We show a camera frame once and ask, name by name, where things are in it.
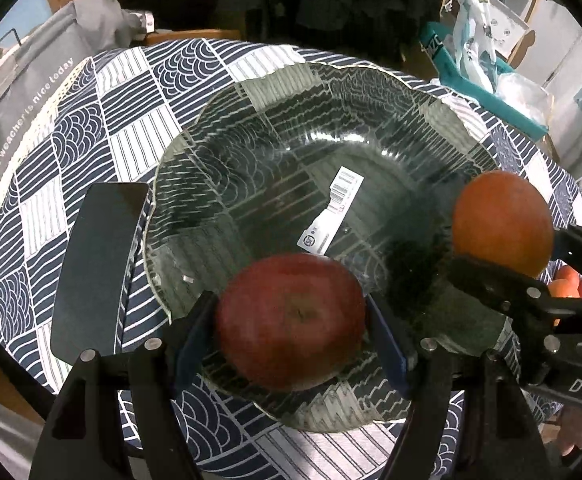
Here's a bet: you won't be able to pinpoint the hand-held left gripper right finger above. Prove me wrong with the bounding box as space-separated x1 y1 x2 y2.
365 292 546 480

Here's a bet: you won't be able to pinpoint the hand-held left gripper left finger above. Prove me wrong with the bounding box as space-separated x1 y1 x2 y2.
28 290 219 480

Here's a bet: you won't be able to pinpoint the person's right hand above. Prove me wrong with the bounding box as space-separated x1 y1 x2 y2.
556 406 582 458

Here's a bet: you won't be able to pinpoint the black smartphone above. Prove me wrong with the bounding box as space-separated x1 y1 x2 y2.
50 182 150 366

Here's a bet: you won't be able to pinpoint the white label sticker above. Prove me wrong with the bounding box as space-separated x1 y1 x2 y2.
296 167 364 256

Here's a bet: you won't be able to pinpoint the clear plastic bag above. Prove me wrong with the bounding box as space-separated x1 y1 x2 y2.
493 72 555 131

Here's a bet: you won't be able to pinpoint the teal plastic basket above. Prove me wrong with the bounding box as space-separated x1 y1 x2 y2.
418 22 548 142

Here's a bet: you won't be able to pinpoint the blue white patterned tablecloth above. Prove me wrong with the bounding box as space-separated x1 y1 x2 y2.
0 37 582 480

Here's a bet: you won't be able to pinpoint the white printed plastic bag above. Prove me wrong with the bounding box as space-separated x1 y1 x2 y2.
441 0 514 92

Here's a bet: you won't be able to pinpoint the wooden crate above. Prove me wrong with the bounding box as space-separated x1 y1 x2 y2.
145 29 243 47

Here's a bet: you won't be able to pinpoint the grey bag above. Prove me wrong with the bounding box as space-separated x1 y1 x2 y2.
0 5 99 201

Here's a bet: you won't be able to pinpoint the hanging dark clothes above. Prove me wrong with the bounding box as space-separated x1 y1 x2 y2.
215 0 454 68

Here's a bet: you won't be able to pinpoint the grey crumpled clothes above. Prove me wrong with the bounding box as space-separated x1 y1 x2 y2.
56 0 148 53

